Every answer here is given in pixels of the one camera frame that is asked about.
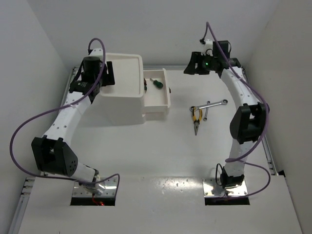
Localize silver ratchet wrench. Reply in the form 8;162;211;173
190;99;228;111

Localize metal base plate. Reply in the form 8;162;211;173
72;176;119;198
202;177;248;198

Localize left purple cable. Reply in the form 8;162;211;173
9;38;120;182

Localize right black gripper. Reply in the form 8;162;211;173
184;52;216;75

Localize aluminium rail left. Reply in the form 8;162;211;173
8;67;78;234

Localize all green screwdriver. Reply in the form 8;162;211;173
150;78;163;89

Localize white drawer cabinet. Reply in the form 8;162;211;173
99;53;145;125

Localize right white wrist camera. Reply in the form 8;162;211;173
199;39;213;56

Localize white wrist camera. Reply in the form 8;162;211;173
88;48;103;57
199;39;213;56

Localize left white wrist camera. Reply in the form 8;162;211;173
88;48;103;57

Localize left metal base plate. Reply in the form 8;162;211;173
72;176;119;198

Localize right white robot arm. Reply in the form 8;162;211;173
183;39;269;188

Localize yellow handled pliers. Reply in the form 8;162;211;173
190;106;203;135

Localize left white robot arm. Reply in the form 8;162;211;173
31;56;115;186

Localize silver combination wrench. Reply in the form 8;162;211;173
203;108;209;121

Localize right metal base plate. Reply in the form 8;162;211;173
202;177;248;198

